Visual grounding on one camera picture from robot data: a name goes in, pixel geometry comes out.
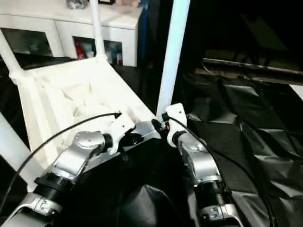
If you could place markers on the white plastic table top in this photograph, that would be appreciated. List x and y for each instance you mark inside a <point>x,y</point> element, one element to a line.
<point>71,90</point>

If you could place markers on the white plastic table leg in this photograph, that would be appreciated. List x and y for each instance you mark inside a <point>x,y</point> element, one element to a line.
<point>96,28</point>
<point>9,56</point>
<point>12,146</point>
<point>173,47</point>

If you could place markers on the black plastic mat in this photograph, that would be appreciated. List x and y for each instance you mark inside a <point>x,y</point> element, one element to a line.
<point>255,132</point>

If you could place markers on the small red bottle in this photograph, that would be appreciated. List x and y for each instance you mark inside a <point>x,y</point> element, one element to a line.
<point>78,47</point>

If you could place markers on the black low bench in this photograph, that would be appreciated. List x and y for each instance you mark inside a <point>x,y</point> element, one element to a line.
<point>255,65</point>

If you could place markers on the white glass-door cabinet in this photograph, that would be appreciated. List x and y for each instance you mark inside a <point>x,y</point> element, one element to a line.
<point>47,14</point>

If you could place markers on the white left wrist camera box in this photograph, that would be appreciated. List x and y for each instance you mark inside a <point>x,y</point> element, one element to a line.
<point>123,124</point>

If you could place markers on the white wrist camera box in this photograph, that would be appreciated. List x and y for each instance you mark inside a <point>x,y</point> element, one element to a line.
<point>175,111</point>
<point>123,124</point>

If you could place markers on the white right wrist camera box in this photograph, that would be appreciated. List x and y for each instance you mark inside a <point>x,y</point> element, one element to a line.
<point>175,111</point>

